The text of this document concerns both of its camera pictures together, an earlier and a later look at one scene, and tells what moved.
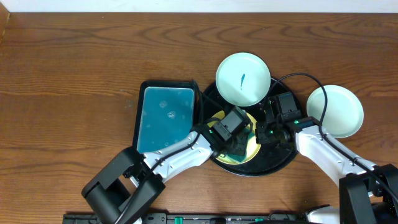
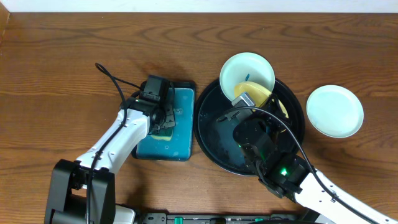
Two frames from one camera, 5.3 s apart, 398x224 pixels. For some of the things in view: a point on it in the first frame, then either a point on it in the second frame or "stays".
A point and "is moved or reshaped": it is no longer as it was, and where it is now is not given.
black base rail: x=198 y=218 stays
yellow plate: x=252 y=147 → x=259 y=94
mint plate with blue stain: x=243 y=79 is moved or reshaped
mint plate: x=344 y=111 stays
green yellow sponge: x=240 y=158 → x=163 y=134
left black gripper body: x=237 y=143 → x=168 y=116
